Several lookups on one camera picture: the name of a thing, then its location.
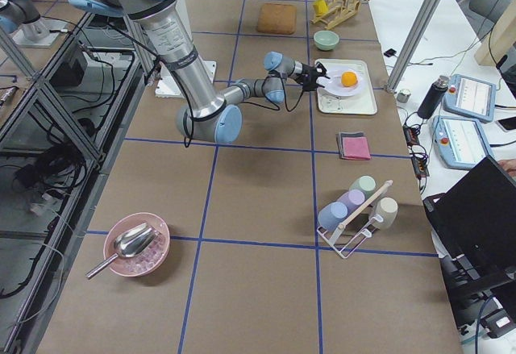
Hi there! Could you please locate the wooden cutting board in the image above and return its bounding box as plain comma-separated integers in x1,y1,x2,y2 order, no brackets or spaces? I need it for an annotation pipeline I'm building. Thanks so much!
256,3,297,35

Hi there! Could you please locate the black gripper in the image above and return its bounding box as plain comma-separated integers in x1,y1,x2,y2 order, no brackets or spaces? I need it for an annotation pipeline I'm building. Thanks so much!
298,63,330,91

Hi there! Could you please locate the blue plastic cup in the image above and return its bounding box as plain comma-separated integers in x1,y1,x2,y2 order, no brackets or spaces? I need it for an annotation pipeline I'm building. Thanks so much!
318,202,348,231

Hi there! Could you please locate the small metal cylinder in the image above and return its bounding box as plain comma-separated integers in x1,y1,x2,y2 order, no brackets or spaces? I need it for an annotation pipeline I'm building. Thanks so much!
396,89,411,104

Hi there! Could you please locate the green bowl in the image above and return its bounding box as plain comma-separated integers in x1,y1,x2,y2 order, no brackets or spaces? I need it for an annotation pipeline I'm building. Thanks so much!
313,30,340,51

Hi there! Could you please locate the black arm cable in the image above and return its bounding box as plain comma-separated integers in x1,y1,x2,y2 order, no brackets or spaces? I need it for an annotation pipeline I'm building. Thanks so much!
183,69,310,149

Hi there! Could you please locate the yellow mug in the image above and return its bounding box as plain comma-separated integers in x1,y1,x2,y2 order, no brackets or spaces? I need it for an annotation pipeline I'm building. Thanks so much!
312,0,329,17

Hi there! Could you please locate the purple plastic cup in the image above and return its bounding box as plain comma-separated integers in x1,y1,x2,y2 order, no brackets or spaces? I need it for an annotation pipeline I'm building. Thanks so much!
337,189,365,214

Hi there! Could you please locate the cream bear tray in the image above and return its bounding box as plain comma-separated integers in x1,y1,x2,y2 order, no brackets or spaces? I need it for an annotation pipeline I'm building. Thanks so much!
316,58,377,115

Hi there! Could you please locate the orange fruit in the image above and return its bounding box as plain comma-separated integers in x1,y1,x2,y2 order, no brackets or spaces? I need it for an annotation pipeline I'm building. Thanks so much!
340,71,358,88

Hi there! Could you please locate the pink bowl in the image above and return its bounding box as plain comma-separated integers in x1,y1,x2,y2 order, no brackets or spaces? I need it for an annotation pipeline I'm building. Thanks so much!
103,212,170,277

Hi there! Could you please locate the white wire cup rack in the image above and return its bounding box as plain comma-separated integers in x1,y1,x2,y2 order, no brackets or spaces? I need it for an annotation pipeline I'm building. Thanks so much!
317,200,378,259

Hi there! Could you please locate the black water bottle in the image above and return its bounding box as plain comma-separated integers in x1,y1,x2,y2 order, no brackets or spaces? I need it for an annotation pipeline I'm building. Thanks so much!
417,75,450,119

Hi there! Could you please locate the wooden peg drying rack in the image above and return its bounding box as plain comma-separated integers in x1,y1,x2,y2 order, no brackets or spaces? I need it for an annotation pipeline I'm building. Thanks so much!
310,0,361,31

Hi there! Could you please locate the blue teach pendant near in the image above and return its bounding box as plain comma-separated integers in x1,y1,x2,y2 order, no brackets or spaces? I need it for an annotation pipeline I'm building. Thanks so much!
431,115,493,170

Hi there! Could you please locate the blue teach pendant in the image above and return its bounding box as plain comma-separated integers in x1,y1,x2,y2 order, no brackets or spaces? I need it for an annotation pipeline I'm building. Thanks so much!
431,115,493,170
443,74,497,123

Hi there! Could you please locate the green plastic cup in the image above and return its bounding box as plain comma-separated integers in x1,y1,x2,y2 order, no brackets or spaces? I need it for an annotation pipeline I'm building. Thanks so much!
349,175,377,198

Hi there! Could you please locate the blue teach pendant far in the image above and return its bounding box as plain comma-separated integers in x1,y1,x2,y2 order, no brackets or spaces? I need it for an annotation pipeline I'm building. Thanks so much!
443,74,497,123

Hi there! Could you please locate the metal scoop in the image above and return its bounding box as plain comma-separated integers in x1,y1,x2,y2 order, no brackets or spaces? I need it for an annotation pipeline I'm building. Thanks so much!
85,223,157,280

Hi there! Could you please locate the white round plate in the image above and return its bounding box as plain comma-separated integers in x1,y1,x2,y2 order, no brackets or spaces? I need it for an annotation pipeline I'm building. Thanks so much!
318,67,366,97

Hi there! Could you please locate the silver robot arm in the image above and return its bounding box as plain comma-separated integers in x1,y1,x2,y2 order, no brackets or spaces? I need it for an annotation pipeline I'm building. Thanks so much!
69,0,327,144

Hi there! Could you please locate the small black device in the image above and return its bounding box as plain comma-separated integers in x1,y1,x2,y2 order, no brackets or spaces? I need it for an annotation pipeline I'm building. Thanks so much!
383,48,397,57

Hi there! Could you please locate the black laptop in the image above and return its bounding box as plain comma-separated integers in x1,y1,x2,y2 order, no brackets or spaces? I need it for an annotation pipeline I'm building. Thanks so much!
423,156,515,274

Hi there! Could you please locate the aluminium frame post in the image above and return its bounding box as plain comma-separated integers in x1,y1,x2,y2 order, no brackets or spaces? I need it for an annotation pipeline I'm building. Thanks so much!
384,0,440,93

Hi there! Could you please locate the beige plastic cup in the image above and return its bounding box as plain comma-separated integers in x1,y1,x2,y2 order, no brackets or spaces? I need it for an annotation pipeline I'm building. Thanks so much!
370,197,398,230

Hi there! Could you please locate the pink and grey cloth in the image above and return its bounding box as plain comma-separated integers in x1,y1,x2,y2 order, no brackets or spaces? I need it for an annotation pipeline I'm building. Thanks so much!
336,131,371,160

